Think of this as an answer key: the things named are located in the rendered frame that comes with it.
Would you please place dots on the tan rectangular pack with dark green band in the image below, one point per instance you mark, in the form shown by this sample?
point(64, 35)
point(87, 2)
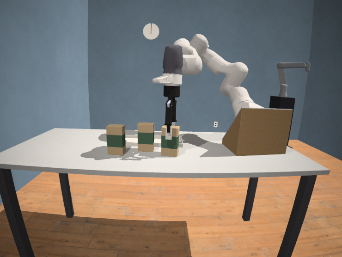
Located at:
point(170, 147)
point(145, 137)
point(116, 141)

